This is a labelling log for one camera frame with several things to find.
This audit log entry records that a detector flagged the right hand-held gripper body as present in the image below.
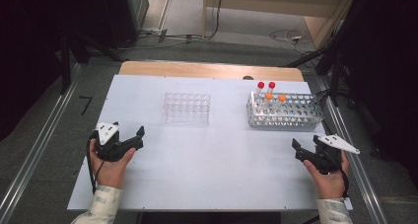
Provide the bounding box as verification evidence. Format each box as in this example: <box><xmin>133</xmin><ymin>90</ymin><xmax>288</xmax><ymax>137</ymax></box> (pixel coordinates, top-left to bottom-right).
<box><xmin>309</xmin><ymin>134</ymin><xmax>361</xmax><ymax>176</ymax></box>

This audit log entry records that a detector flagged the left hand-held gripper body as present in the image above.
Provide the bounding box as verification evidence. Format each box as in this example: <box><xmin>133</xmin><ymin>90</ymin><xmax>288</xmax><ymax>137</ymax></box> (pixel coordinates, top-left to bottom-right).
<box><xmin>94</xmin><ymin>120</ymin><xmax>132</xmax><ymax>163</ymax></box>

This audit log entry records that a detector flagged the white perforated test tube rack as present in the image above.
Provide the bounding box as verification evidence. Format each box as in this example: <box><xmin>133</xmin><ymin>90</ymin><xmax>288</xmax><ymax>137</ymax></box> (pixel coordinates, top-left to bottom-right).
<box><xmin>245</xmin><ymin>91</ymin><xmax>324</xmax><ymax>130</ymax></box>

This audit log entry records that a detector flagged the clear acrylic test tube rack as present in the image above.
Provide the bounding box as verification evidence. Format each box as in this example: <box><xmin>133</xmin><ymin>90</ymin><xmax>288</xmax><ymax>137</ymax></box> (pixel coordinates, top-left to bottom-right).
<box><xmin>163</xmin><ymin>91</ymin><xmax>211</xmax><ymax>125</ymax></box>

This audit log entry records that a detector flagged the red capped test tube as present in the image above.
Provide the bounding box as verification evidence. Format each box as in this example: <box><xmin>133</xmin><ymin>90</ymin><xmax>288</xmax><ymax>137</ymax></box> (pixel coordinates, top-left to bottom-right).
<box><xmin>262</xmin><ymin>81</ymin><xmax>277</xmax><ymax>113</ymax></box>
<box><xmin>254</xmin><ymin>81</ymin><xmax>266</xmax><ymax>114</ymax></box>

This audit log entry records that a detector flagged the person's left hand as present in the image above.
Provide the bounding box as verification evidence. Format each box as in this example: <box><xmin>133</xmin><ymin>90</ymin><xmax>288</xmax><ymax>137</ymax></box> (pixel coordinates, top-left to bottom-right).
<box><xmin>89</xmin><ymin>138</ymin><xmax>137</xmax><ymax>189</ymax></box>

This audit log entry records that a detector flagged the person's right hand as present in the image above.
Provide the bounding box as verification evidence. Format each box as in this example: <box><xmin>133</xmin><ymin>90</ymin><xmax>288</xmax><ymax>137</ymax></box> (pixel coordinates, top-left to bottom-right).
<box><xmin>304</xmin><ymin>151</ymin><xmax>350</xmax><ymax>200</ymax></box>

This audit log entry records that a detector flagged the black metal stand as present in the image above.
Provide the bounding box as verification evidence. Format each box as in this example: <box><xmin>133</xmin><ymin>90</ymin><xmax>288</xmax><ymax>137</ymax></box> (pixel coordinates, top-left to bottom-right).
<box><xmin>58</xmin><ymin>33</ymin><xmax>126</xmax><ymax>95</ymax></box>
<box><xmin>285</xmin><ymin>20</ymin><xmax>356</xmax><ymax>107</ymax></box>

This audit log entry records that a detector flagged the white board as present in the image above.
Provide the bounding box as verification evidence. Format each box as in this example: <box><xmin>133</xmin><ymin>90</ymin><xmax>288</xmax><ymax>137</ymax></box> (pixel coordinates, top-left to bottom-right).
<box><xmin>67</xmin><ymin>74</ymin><xmax>353</xmax><ymax>212</ymax></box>

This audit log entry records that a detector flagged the wooden table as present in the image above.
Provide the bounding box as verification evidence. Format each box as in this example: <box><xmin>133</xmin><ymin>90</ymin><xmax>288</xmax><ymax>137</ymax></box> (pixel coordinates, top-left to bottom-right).
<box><xmin>117</xmin><ymin>60</ymin><xmax>305</xmax><ymax>83</ymax></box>

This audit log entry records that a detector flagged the black curtain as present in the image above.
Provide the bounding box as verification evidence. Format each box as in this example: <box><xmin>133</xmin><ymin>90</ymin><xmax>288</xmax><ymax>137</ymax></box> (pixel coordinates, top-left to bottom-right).
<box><xmin>344</xmin><ymin>0</ymin><xmax>418</xmax><ymax>173</ymax></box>
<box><xmin>0</xmin><ymin>0</ymin><xmax>109</xmax><ymax>139</ymax></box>

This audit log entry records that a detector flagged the dark cabinet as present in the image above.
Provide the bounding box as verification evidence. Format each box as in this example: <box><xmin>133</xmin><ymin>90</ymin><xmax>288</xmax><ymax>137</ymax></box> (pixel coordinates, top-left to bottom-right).
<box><xmin>102</xmin><ymin>0</ymin><xmax>150</xmax><ymax>49</ymax></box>

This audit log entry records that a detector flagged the light wooden furniture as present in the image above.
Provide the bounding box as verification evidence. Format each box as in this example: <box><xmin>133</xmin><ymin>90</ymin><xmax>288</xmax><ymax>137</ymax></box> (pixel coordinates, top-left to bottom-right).
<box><xmin>201</xmin><ymin>0</ymin><xmax>359</xmax><ymax>49</ymax></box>

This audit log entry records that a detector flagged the left hand-held gripper black cable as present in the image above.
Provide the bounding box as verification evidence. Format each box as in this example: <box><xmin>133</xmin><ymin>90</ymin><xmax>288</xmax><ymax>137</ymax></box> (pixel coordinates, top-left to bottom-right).
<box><xmin>86</xmin><ymin>133</ymin><xmax>106</xmax><ymax>194</ymax></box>

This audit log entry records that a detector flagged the hand-held gripper black cable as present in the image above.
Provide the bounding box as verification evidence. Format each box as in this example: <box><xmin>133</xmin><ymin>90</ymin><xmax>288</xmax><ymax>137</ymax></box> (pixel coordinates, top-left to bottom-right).
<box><xmin>323</xmin><ymin>148</ymin><xmax>350</xmax><ymax>198</ymax></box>
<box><xmin>86</xmin><ymin>133</ymin><xmax>106</xmax><ymax>194</ymax></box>

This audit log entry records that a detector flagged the right hand-held gripper black cable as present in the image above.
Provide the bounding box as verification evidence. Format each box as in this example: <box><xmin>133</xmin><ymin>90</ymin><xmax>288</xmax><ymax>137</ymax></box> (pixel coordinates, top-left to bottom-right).
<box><xmin>323</xmin><ymin>148</ymin><xmax>350</xmax><ymax>198</ymax></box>

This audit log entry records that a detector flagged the metal floor rail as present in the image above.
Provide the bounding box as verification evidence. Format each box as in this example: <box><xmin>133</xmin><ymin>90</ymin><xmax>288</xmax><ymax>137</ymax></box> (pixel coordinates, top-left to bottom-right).
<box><xmin>0</xmin><ymin>64</ymin><xmax>82</xmax><ymax>223</ymax></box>
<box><xmin>314</xmin><ymin>77</ymin><xmax>388</xmax><ymax>224</ymax></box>

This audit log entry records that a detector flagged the grey floor cable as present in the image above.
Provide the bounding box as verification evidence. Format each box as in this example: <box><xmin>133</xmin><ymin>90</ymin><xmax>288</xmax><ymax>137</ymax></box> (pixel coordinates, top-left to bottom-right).
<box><xmin>117</xmin><ymin>33</ymin><xmax>205</xmax><ymax>50</ymax></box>

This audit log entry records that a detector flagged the white floor cable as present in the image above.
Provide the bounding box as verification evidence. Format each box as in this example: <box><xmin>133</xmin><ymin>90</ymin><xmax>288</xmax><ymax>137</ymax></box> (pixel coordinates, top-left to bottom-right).
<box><xmin>269</xmin><ymin>29</ymin><xmax>314</xmax><ymax>55</ymax></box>

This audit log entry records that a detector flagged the black hanging cable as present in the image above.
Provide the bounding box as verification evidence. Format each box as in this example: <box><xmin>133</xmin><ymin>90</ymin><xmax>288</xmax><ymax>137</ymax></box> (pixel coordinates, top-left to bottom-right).
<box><xmin>210</xmin><ymin>0</ymin><xmax>225</xmax><ymax>40</ymax></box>

